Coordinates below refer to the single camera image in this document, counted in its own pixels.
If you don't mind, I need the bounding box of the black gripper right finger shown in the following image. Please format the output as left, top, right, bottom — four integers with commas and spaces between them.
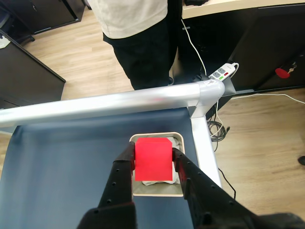
171, 147, 261, 229

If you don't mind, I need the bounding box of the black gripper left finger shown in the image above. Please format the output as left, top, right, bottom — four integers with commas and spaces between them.
76, 140, 138, 229

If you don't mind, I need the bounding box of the red cube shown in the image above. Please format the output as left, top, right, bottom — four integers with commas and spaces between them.
134, 137, 173, 182

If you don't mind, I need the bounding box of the beige box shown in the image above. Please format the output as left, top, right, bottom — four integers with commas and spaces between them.
129, 132, 185, 198

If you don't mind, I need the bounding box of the white padding cloth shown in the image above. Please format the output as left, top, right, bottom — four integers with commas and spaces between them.
142, 136, 182, 187

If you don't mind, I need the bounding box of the dark blue-grey table mat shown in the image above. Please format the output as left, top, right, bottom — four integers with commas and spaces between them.
0, 107, 198, 229

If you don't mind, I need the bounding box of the white power strip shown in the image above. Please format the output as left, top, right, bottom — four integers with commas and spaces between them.
208, 62, 240, 81

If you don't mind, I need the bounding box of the person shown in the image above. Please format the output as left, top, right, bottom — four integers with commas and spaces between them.
87, 0, 182, 91

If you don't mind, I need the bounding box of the black low cabinet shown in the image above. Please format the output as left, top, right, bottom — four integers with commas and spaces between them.
0, 30, 66, 110

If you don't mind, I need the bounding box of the red key tag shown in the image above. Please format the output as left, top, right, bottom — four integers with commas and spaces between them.
275, 68, 291, 79

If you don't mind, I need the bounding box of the black desk with light top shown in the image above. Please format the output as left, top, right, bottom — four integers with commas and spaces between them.
177, 0, 305, 97

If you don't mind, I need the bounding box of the black coiled cable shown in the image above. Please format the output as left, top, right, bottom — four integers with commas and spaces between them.
206, 120, 231, 153

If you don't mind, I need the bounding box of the silver table frame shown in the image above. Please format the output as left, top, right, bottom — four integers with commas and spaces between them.
0, 80, 226, 189

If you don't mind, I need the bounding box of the white floor cable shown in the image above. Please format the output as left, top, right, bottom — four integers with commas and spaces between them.
232, 93, 305, 105

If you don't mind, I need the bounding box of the white power cord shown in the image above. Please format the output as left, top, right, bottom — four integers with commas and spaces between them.
180, 18, 207, 76

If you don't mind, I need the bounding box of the black cabinet with handles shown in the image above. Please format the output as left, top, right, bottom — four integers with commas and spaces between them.
0, 0, 86, 35

